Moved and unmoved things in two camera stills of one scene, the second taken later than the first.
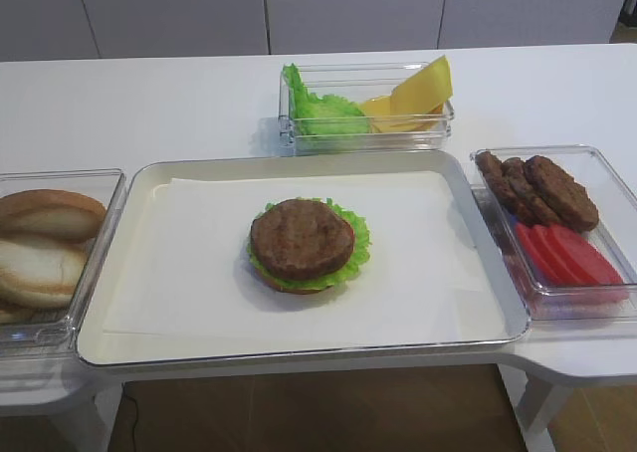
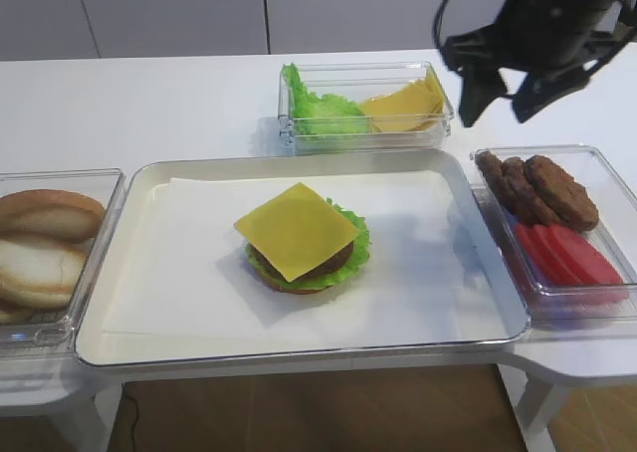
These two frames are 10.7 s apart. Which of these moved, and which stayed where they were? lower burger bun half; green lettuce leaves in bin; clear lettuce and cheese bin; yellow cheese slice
Moved: yellow cheese slice
Stayed: green lettuce leaves in bin; clear lettuce and cheese bin; lower burger bun half
